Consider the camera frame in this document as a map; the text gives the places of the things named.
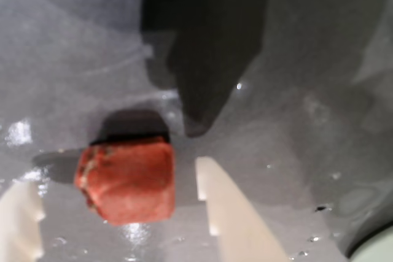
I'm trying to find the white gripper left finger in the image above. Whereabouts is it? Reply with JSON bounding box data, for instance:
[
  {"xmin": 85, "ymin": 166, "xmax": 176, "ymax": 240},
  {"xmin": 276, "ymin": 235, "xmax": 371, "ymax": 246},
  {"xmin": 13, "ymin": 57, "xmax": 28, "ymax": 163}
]
[{"xmin": 0, "ymin": 180, "xmax": 46, "ymax": 262}]

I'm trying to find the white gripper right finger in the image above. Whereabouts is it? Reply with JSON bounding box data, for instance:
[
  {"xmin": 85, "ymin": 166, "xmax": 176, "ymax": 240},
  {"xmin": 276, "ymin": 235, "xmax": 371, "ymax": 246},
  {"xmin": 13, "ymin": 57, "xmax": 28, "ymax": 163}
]
[{"xmin": 195, "ymin": 155, "xmax": 290, "ymax": 262}]

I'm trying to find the red cube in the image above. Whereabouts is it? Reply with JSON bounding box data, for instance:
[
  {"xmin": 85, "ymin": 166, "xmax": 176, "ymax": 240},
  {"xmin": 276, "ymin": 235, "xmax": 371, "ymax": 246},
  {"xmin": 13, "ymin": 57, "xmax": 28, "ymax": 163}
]
[{"xmin": 73, "ymin": 141, "xmax": 177, "ymax": 226}]

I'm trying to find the black glossy mat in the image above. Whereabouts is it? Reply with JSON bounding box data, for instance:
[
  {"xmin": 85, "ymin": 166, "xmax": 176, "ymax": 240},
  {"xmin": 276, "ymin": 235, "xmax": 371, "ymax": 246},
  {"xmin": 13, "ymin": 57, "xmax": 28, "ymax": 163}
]
[{"xmin": 0, "ymin": 0, "xmax": 393, "ymax": 262}]

